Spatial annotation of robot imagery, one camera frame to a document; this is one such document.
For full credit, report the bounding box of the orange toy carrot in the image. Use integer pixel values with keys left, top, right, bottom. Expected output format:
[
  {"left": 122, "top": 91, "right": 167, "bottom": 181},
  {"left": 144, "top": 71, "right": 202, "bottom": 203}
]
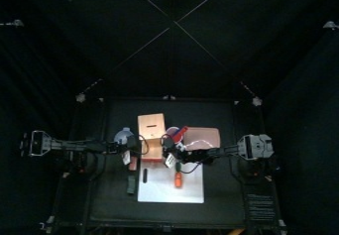
[{"left": 174, "top": 162, "right": 184, "bottom": 189}]

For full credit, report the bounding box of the red plastic cup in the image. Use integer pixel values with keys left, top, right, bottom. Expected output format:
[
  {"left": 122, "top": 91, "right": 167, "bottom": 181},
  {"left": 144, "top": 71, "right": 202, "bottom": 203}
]
[{"left": 164, "top": 126, "right": 183, "bottom": 141}]

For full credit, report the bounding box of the dark green block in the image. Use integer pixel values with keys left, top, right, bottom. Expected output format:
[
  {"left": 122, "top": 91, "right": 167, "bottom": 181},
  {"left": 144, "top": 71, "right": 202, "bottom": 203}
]
[{"left": 126, "top": 175, "right": 138, "bottom": 194}]

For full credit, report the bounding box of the red plastic utensil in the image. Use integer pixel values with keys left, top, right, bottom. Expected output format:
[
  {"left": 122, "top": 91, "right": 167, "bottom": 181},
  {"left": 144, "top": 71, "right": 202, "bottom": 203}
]
[{"left": 174, "top": 125, "right": 190, "bottom": 143}]

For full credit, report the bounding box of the wooden box with slot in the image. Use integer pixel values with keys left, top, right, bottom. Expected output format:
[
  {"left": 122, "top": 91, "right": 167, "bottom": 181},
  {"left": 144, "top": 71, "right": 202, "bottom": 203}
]
[{"left": 136, "top": 112, "right": 167, "bottom": 141}]

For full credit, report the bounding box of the white paper sheet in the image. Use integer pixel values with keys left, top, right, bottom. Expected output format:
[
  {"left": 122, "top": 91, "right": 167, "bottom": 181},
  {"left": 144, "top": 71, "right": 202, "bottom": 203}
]
[{"left": 136, "top": 152, "right": 206, "bottom": 204}]

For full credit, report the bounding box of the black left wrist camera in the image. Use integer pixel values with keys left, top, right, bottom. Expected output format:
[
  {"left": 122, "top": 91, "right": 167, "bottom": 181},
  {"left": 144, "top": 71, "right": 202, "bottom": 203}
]
[{"left": 126, "top": 134, "right": 143, "bottom": 153}]

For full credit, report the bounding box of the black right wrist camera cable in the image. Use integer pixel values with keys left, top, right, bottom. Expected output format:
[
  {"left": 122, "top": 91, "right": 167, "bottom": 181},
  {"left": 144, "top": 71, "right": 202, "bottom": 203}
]
[{"left": 178, "top": 161, "right": 204, "bottom": 176}]

